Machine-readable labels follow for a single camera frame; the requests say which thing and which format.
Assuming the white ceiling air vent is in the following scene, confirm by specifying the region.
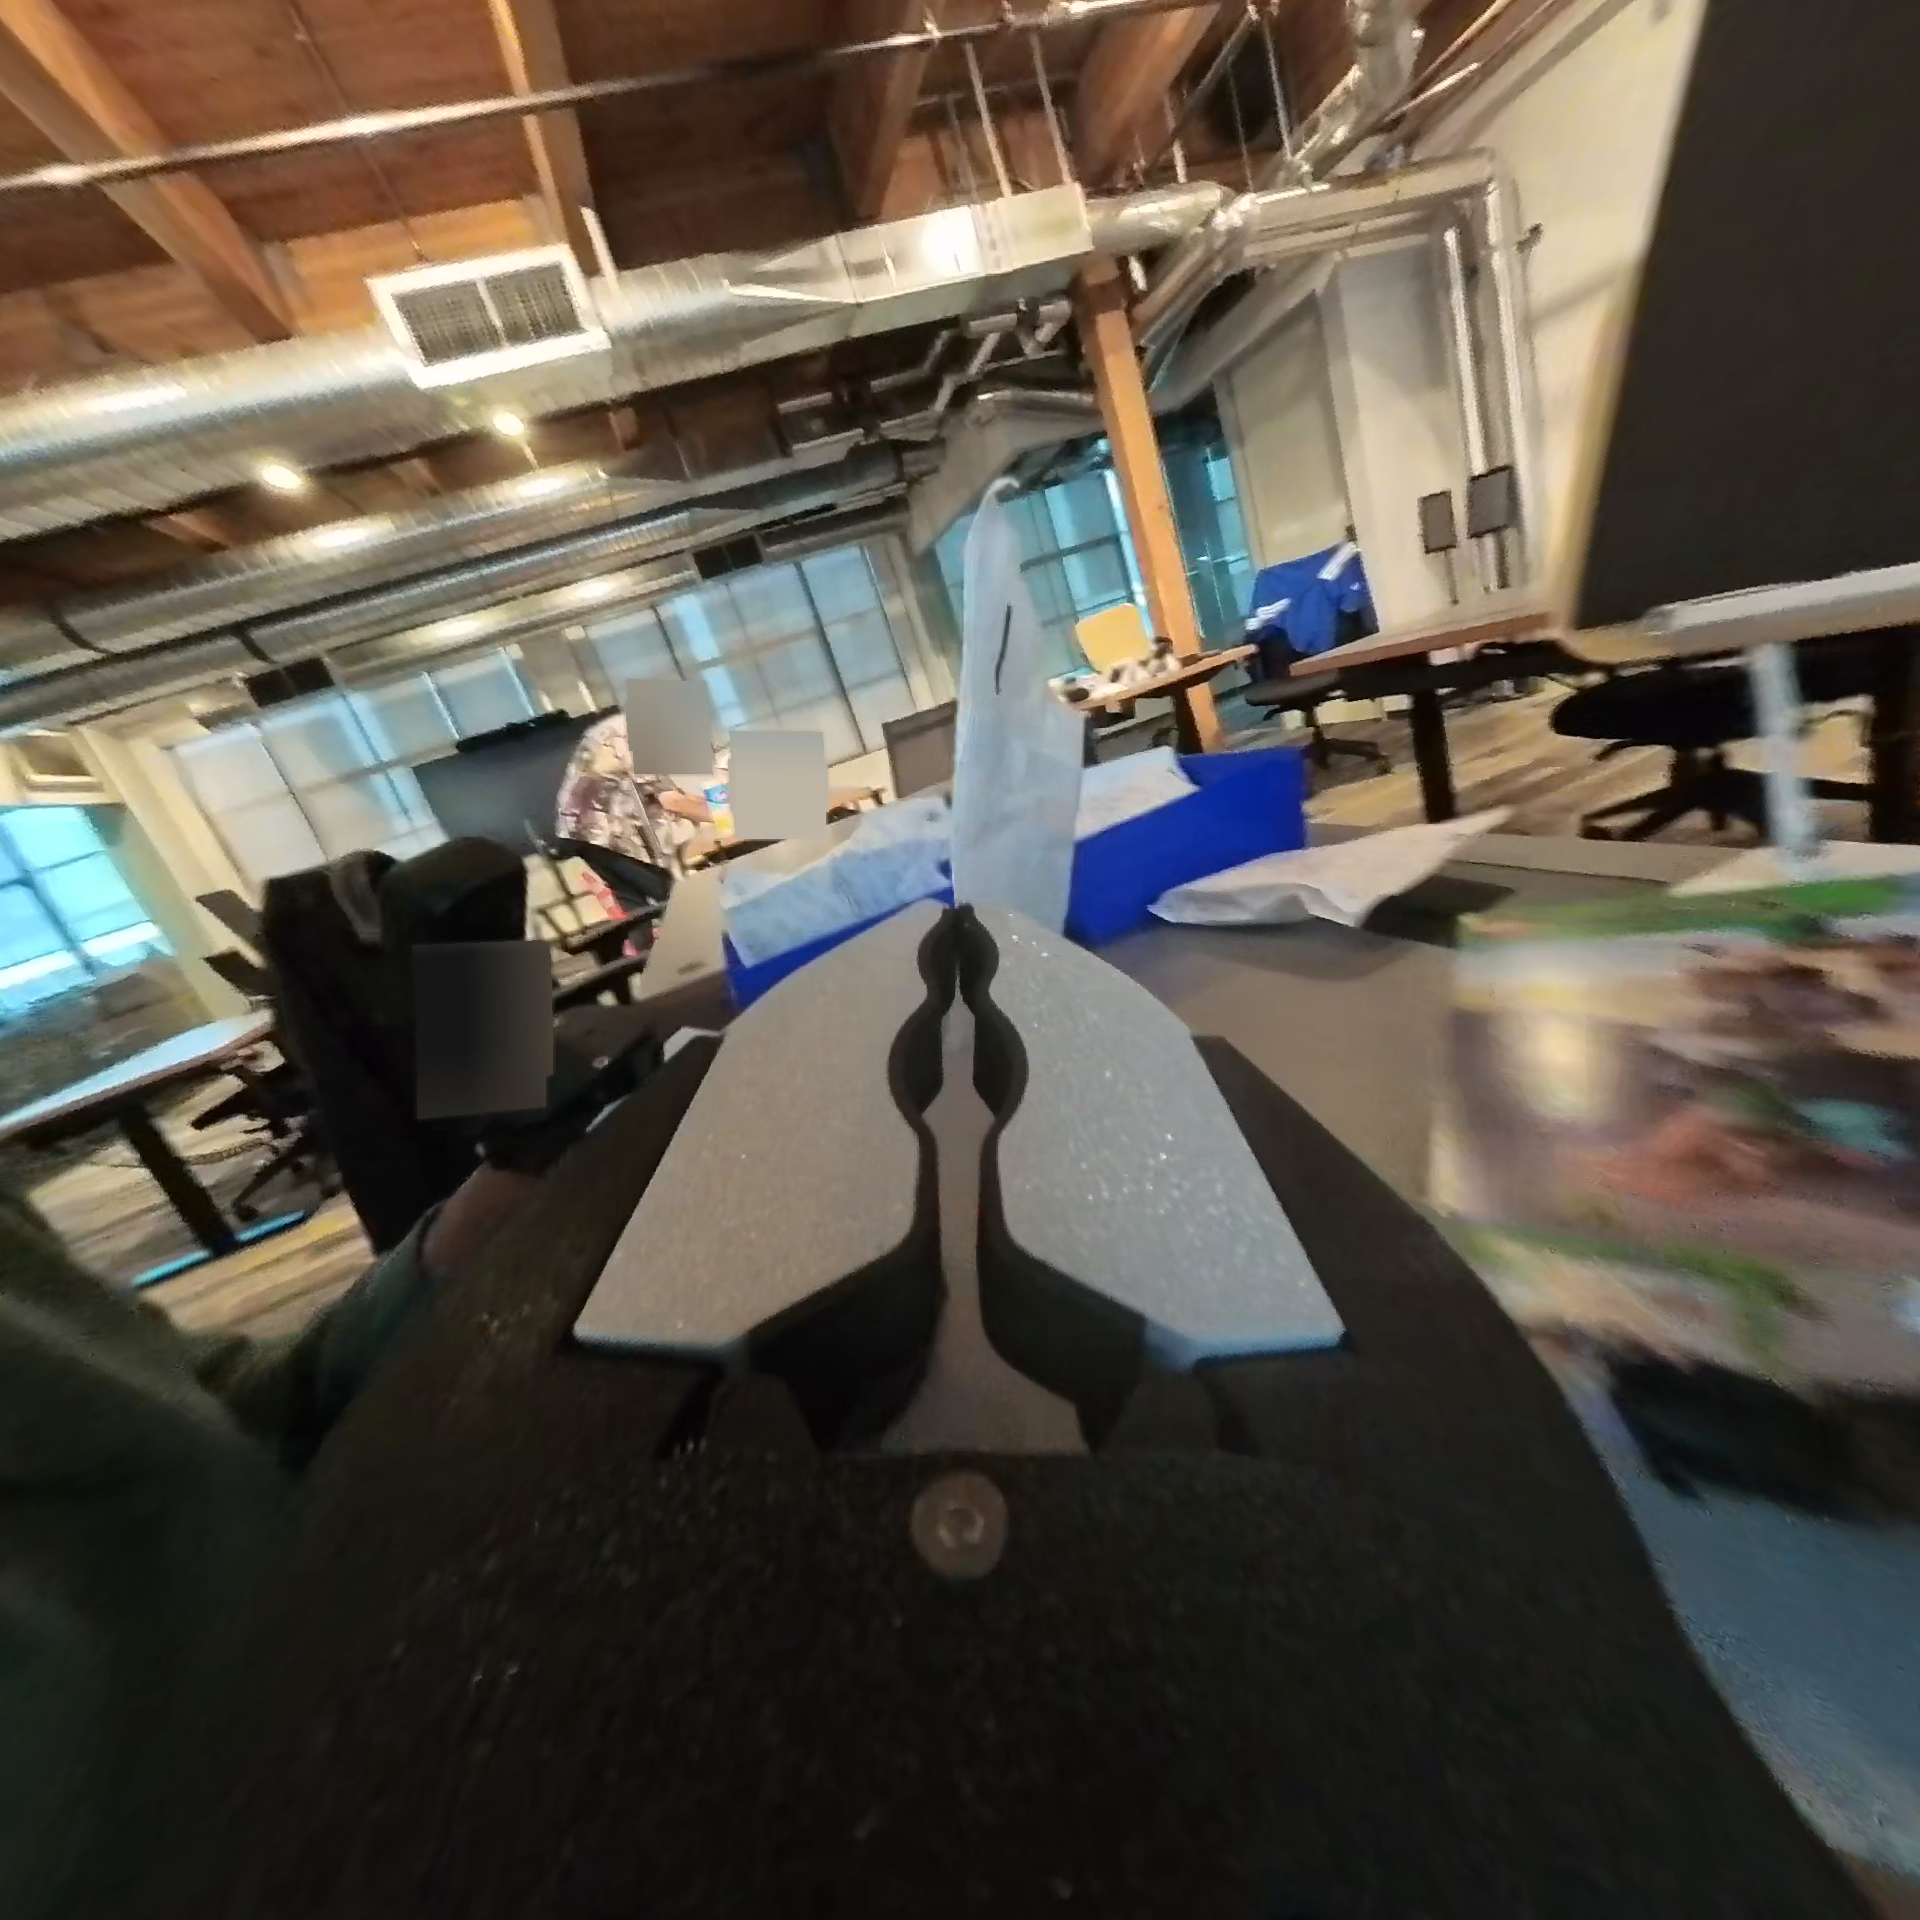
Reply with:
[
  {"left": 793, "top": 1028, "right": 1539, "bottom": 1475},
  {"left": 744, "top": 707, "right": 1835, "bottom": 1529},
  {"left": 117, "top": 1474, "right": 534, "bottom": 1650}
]
[{"left": 366, "top": 250, "right": 612, "bottom": 388}]

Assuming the silver air duct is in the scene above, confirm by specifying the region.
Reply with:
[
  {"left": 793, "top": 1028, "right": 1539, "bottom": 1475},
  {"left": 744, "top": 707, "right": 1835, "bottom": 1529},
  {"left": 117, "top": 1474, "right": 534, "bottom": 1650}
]
[{"left": 0, "top": 181, "right": 1501, "bottom": 544}]

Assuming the wooden pillar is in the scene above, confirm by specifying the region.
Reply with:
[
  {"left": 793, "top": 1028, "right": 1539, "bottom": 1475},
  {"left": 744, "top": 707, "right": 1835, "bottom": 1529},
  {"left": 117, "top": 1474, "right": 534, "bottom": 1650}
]
[{"left": 1069, "top": 254, "right": 1229, "bottom": 753}]

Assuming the person's green sweatshirt torso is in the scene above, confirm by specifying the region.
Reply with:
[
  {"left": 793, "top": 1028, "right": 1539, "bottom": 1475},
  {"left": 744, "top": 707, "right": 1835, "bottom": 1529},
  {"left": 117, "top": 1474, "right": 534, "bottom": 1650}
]
[{"left": 0, "top": 1191, "right": 316, "bottom": 1920}]

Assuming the white metal stand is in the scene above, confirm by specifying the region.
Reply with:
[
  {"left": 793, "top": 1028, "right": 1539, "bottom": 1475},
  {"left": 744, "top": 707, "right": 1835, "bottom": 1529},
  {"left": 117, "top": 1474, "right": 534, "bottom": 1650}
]
[{"left": 1642, "top": 563, "right": 1920, "bottom": 901}]

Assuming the black chair with blue jacket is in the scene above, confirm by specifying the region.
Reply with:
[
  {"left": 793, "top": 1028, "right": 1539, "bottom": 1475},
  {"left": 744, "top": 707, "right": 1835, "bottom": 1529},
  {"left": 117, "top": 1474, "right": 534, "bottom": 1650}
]
[{"left": 1242, "top": 544, "right": 1387, "bottom": 775}]

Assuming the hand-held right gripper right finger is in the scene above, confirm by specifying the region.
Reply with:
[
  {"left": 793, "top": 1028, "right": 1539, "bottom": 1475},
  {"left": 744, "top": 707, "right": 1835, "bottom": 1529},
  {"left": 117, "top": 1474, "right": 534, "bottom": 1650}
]
[{"left": 962, "top": 901, "right": 1350, "bottom": 1371}]

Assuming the green toy brick box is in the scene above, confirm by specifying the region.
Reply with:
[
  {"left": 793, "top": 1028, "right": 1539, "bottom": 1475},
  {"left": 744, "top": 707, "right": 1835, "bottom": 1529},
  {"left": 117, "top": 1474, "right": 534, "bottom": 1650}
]
[{"left": 1442, "top": 880, "right": 1920, "bottom": 1519}]

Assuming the black office chair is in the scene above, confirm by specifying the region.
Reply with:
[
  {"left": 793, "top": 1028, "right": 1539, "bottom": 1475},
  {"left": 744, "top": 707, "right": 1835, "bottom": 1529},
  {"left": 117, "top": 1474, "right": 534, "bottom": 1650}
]
[
  {"left": 880, "top": 707, "right": 962, "bottom": 804},
  {"left": 1548, "top": 659, "right": 1778, "bottom": 845}
]

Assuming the black wood-framed board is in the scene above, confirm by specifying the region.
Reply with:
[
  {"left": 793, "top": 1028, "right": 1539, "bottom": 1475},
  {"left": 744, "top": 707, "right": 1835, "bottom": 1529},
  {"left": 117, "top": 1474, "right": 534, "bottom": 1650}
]
[{"left": 1561, "top": 0, "right": 1920, "bottom": 642}]

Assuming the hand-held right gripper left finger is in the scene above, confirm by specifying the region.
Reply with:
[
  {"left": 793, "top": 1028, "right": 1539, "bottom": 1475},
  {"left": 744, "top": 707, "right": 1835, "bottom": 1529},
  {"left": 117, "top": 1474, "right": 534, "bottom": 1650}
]
[{"left": 571, "top": 906, "right": 962, "bottom": 1369}]

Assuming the wooden office table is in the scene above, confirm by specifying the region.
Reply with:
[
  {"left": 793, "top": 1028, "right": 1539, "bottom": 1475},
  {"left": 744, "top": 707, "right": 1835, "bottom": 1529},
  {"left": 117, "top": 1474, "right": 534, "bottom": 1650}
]
[
  {"left": 1050, "top": 643, "right": 1259, "bottom": 753},
  {"left": 1290, "top": 608, "right": 1570, "bottom": 823}
]

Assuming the grey desk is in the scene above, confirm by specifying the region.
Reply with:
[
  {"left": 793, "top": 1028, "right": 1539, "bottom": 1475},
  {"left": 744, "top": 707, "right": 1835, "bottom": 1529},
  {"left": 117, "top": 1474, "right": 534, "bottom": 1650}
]
[{"left": 555, "top": 816, "right": 1920, "bottom": 1890}]

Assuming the black display screen on stand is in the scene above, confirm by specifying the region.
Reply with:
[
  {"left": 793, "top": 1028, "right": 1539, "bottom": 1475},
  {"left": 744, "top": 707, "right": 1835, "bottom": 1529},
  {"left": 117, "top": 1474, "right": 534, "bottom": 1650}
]
[{"left": 412, "top": 711, "right": 596, "bottom": 858}]

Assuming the person's left hand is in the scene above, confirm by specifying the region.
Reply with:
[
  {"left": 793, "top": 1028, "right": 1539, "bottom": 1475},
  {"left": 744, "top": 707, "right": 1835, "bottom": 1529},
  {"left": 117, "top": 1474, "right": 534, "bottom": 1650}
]
[{"left": 424, "top": 1163, "right": 518, "bottom": 1276}]

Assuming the white-top office table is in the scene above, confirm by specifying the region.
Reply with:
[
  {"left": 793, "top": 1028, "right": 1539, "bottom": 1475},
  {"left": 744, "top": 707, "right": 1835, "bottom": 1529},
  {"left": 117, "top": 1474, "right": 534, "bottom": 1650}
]
[{"left": 0, "top": 1008, "right": 309, "bottom": 1292}]

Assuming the small white brick-print bag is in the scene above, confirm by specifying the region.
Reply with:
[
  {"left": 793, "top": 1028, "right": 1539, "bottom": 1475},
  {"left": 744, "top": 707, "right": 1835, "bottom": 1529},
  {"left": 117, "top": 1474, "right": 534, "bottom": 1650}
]
[{"left": 949, "top": 477, "right": 1090, "bottom": 922}]

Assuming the person's left forearm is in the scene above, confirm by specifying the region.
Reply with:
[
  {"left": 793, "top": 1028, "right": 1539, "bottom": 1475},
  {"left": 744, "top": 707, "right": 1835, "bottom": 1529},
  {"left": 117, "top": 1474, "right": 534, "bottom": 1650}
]
[{"left": 196, "top": 1199, "right": 449, "bottom": 1462}]

